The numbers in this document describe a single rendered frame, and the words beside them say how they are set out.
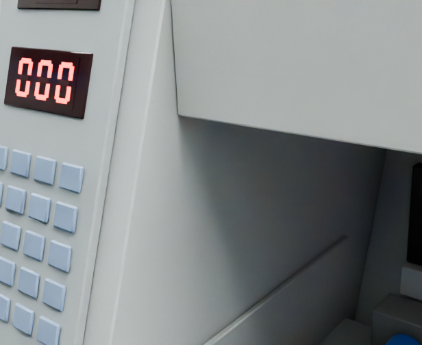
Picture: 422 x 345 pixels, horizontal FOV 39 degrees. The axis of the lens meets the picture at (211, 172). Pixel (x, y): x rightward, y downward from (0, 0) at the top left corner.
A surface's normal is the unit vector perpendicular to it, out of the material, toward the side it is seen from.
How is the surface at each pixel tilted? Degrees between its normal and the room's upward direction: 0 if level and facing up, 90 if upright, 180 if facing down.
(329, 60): 109
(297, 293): 90
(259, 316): 90
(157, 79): 90
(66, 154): 90
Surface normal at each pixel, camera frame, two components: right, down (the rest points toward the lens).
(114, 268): -0.61, -0.04
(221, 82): -0.63, 0.28
